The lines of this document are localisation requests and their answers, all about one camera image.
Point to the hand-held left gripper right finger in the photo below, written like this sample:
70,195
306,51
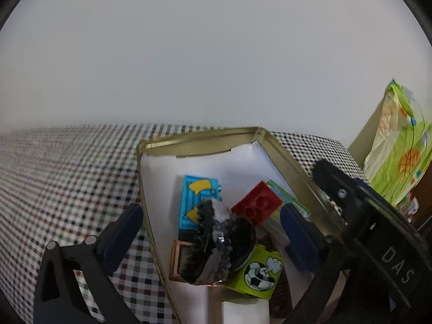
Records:
297,236

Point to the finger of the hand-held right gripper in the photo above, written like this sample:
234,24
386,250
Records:
332,182

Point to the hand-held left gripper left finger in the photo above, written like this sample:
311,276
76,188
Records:
123,233

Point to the clear plastic box green label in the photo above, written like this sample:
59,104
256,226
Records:
287,195

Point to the red toy block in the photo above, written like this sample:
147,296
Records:
260,202

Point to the green soccer toy block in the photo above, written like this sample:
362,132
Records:
260,273

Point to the small copper box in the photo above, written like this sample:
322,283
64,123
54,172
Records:
175,260

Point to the black rhinestone hair clip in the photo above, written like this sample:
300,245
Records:
236,243

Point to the blue toy block yellow print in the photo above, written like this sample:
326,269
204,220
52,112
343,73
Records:
189,206

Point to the gold metal tin tray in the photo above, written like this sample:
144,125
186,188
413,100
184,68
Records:
202,145

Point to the green printed blanket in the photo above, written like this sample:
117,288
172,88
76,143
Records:
395,175

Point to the white paper liner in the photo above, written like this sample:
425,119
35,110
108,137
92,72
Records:
162,182

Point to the checkered tablecloth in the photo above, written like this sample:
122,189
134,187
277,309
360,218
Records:
67,175

